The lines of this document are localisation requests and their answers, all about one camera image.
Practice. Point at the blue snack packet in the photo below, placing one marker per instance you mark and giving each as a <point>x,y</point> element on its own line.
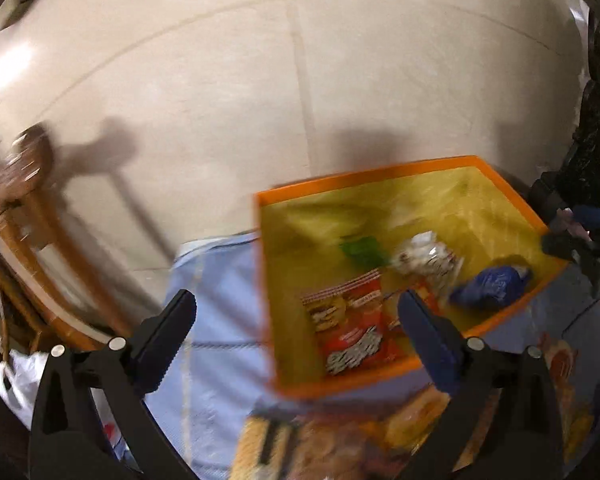
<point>490,286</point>

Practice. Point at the blue quilted cloth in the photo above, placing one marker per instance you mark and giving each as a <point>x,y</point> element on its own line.
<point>215,310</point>

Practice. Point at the small dark green packet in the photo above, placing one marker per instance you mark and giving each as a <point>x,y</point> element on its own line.
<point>362,251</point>

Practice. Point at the person's dark clothing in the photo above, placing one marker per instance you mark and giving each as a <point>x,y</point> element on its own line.
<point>597,125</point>

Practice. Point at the orange cardboard box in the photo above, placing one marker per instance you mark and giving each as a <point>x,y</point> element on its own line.
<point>305,240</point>

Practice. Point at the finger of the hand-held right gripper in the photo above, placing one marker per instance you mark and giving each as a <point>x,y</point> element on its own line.
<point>557,245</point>

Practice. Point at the yellow brown snack packet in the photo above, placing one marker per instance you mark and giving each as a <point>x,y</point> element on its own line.
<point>280,447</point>

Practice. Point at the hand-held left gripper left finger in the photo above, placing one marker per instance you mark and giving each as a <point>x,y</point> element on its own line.
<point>166,345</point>

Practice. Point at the white plastic bag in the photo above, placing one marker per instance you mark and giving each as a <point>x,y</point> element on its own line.
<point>20,390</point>

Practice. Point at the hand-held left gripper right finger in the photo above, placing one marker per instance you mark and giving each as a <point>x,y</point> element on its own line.
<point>430,347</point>

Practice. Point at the red snack packet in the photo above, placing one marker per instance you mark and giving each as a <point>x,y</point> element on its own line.
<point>352,332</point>

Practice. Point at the white silver snack packet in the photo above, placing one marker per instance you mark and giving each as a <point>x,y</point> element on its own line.
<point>427,260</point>

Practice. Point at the clear orange printed packet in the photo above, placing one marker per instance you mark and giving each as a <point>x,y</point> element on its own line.
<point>567,375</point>

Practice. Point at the orange bread snack packet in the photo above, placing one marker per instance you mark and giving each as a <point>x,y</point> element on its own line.
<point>410,425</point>

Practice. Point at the wooden chair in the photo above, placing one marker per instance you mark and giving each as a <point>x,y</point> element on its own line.
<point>27,195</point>

